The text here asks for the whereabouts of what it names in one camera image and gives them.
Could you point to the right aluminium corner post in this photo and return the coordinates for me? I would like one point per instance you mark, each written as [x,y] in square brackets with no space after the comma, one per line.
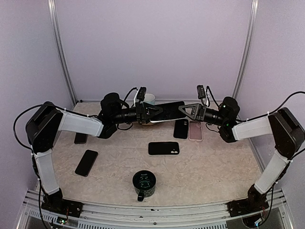
[247,48]

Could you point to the left aluminium corner post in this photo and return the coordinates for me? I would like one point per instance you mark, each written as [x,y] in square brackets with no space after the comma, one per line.
[60,50]

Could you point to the light blue mug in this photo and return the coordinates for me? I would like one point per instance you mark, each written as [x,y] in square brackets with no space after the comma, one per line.
[149,98]

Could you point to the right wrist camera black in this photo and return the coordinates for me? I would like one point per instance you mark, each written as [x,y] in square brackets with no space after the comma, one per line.
[203,95]

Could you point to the black smartphone with white frame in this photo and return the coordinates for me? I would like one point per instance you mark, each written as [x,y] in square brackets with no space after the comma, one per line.
[170,112]

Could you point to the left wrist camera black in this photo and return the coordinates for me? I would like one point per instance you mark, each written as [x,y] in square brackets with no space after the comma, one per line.
[140,95]

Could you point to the aluminium corner post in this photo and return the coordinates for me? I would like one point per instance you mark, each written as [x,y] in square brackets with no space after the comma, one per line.
[60,50]
[247,48]

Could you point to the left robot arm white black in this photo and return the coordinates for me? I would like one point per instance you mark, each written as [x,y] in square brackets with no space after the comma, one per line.
[49,119]

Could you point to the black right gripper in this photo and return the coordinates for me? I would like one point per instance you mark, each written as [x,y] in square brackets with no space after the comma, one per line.
[195,115]

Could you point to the purple-edged smartphone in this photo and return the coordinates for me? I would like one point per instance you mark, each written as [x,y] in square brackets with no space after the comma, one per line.
[80,138]

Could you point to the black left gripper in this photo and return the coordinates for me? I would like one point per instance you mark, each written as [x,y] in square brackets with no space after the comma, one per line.
[142,108]

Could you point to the pink phone case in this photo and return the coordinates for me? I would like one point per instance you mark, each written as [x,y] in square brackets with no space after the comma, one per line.
[195,131]

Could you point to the black smartphone on table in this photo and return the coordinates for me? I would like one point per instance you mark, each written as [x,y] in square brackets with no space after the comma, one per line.
[86,163]

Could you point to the black mug with green print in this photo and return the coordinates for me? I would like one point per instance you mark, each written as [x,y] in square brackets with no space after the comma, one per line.
[144,183]

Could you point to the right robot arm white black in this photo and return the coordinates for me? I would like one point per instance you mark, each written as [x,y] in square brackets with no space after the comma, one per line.
[288,136]

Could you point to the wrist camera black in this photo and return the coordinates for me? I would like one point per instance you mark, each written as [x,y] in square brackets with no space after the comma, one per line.
[203,95]
[140,95]

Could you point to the aluminium front rail frame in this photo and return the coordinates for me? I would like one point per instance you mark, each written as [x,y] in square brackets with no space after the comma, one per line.
[106,216]

